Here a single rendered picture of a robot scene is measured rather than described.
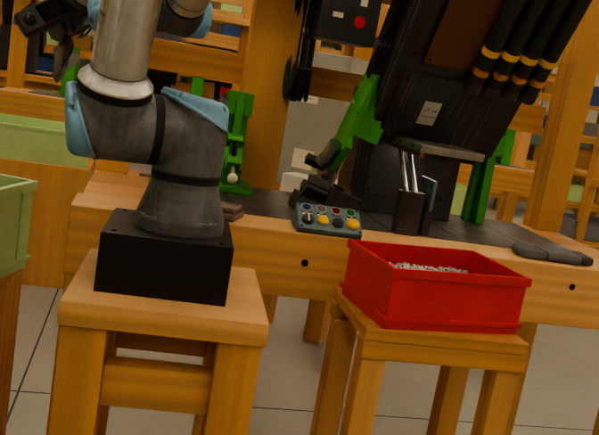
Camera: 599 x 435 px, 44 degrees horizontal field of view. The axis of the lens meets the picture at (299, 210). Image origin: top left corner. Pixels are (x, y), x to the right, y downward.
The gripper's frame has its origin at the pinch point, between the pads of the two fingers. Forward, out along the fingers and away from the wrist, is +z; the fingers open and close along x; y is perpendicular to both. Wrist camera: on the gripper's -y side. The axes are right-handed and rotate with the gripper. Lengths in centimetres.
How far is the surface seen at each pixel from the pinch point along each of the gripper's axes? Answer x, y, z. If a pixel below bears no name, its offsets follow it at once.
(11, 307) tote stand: -41, -25, 21
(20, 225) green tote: -30.4, -25.0, 1.7
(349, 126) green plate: -50, 55, -19
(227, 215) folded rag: -51, 13, -6
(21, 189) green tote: -25.5, -23.6, -3.3
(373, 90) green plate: -46, 58, -28
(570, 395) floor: -211, 193, 54
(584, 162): -260, 860, 223
